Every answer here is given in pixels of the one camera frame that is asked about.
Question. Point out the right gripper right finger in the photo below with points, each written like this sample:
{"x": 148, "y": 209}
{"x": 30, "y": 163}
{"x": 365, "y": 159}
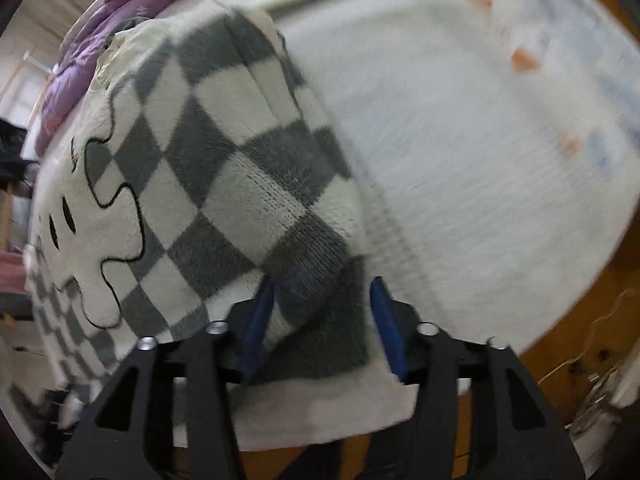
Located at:
{"x": 476, "y": 398}

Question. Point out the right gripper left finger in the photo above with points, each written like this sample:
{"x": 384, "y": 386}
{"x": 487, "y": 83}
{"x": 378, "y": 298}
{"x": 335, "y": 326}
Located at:
{"x": 128, "y": 431}

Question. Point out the grey white checkered cardigan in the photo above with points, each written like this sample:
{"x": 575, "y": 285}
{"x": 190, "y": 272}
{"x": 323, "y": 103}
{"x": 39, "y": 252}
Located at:
{"x": 198, "y": 163}

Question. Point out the bed with floral sheet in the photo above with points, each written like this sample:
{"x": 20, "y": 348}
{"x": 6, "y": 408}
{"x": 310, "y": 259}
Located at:
{"x": 495, "y": 147}

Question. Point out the purple floral duvet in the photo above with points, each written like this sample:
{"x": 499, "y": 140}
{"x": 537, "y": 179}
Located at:
{"x": 108, "y": 40}

